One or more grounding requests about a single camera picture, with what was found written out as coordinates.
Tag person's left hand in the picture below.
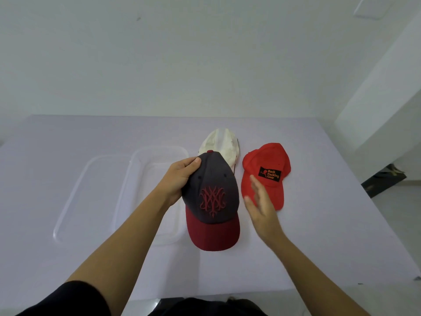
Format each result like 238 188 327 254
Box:
156 157 202 208

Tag person's right hand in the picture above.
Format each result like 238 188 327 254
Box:
243 175 285 249

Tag clear plastic container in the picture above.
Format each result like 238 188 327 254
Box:
111 146 190 246

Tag dark grey and maroon cap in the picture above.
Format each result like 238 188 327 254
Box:
181 150 241 251

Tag white cap with colourful logo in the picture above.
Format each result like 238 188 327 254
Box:
198 128 240 176

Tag red cap with black patch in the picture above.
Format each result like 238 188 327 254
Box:
241 142 292 212

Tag clear plastic lid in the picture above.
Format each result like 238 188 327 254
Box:
53 154 132 244

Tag person's right forearm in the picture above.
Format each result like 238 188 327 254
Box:
271 235 371 316

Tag person's left forearm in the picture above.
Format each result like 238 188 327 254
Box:
65 194 171 316

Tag person's black trousers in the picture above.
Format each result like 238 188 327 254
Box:
157 297 267 316

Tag person's black left sleeve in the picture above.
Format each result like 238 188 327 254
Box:
16 281 112 316

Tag dark object on floor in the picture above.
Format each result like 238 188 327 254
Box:
360 163 407 198

